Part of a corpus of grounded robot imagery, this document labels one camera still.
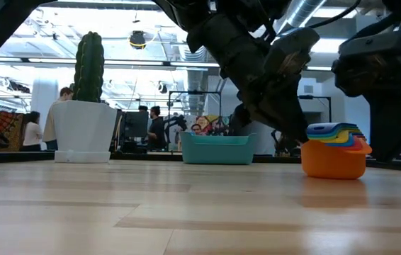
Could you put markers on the yellow measuring cup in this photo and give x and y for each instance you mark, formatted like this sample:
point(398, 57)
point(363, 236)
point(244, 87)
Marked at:
point(338, 138)

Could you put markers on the large orange-red measuring cup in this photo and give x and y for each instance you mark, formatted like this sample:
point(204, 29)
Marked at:
point(331, 163)

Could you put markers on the silver ventilation duct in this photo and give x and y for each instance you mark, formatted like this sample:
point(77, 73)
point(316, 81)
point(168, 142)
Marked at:
point(197, 95)
point(303, 12)

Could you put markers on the teal plastic basket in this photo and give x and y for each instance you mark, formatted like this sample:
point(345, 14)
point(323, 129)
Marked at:
point(218, 152)

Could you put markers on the orange patterned wall hanging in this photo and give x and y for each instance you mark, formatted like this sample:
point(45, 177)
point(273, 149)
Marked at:
point(5, 127)

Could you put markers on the black stand frame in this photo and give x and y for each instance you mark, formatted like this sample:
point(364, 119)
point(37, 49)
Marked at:
point(195, 92)
point(319, 97)

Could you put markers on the black computer monitor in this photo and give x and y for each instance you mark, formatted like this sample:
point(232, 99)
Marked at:
point(136, 124)

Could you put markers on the small indigo measuring cup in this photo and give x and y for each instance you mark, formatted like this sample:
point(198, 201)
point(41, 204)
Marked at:
point(331, 128)

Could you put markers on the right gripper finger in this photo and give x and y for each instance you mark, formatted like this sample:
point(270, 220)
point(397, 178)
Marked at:
point(399, 124)

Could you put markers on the black aluminium table frame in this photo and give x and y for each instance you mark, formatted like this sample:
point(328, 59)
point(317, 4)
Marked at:
point(16, 156)

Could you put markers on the white hexagonal plant pot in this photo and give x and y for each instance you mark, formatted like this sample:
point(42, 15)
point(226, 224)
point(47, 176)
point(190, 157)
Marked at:
point(83, 131)

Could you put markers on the light blue measuring cup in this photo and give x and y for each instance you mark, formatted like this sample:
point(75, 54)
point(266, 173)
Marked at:
point(319, 135)

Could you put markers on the black ceiling dome device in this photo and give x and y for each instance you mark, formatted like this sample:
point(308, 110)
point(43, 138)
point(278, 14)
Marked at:
point(137, 39)
point(163, 87)

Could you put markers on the multicolour patterned cloth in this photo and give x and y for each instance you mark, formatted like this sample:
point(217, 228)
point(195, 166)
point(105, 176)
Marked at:
point(214, 124)

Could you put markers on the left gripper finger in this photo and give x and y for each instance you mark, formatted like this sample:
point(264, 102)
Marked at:
point(278, 110)

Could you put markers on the long ceiling light bar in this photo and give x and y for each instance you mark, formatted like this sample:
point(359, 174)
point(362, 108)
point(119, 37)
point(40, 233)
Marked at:
point(133, 63)

